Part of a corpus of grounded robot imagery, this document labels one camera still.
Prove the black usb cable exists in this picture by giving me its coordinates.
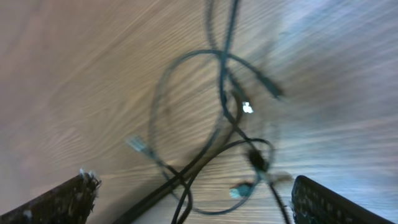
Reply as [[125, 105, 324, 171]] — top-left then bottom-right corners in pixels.
[[125, 49, 284, 216], [113, 0, 293, 224]]

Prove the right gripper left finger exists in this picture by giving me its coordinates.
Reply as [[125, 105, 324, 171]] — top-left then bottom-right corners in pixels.
[[1, 170, 101, 224]]

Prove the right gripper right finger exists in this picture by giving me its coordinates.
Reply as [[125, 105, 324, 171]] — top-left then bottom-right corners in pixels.
[[291, 175, 393, 224]]

